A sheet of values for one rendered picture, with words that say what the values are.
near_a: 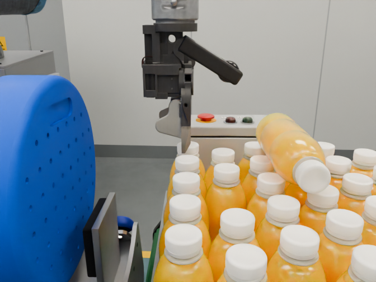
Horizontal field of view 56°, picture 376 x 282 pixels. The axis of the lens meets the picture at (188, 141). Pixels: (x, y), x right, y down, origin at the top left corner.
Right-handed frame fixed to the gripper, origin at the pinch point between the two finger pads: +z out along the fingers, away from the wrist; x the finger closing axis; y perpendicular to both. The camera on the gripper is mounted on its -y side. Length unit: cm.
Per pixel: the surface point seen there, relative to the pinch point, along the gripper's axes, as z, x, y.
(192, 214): 1.5, 22.6, -1.0
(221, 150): 0.7, 3.1, -5.8
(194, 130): 0.4, -7.6, -1.3
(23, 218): -1.6, 28.9, 16.0
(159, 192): 110, -193, 26
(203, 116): -1.6, -11.5, -3.1
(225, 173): 0.7, 12.3, -5.7
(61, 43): -6, -180, 87
